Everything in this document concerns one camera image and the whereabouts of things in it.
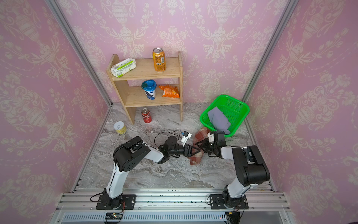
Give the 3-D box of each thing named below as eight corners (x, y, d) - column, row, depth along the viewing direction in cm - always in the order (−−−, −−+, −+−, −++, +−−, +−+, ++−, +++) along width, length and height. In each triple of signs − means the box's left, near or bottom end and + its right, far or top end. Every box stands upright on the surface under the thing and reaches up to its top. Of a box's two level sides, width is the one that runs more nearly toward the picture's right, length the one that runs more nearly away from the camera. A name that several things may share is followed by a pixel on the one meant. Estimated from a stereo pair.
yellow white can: (114, 134, 104) (111, 130, 99) (117, 125, 109) (115, 121, 105) (125, 134, 104) (122, 130, 99) (128, 125, 109) (125, 121, 105)
